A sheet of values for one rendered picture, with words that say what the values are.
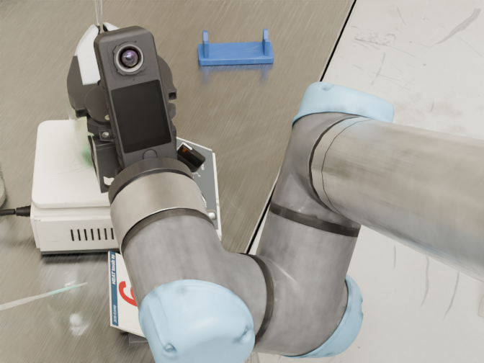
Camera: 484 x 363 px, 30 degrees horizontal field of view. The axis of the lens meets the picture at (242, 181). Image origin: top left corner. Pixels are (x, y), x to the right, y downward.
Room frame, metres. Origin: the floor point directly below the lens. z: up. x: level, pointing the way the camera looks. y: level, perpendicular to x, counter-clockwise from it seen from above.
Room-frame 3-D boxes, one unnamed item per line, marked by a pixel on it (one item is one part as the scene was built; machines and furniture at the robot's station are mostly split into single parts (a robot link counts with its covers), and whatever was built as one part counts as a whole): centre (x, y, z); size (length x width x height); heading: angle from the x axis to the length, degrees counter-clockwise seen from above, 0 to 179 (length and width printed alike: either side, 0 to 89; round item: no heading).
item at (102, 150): (0.52, 0.09, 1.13); 0.12 x 0.08 x 0.09; 20
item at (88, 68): (0.61, 0.14, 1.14); 0.09 x 0.03 x 0.06; 22
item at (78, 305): (0.51, 0.17, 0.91); 0.06 x 0.06 x 0.02
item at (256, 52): (0.91, 0.02, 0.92); 0.10 x 0.03 x 0.04; 98
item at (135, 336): (0.51, 0.10, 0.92); 0.09 x 0.06 x 0.04; 10
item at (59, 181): (0.64, 0.16, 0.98); 0.12 x 0.12 x 0.01; 7
